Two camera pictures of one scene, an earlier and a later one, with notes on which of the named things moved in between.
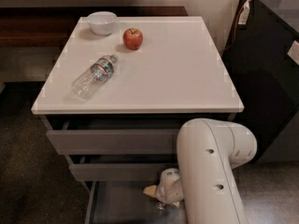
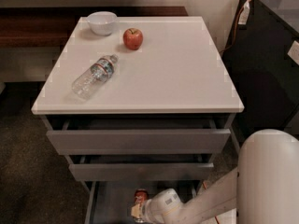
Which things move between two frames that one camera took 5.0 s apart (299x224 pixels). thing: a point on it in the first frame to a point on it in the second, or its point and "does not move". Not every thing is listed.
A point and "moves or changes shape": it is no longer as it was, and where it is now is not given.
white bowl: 101,22 does not move
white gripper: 169,189 to 156,206
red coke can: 161,205 moves or changes shape
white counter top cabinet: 115,103 does not move
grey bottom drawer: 126,203 does not move
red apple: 133,38 does not move
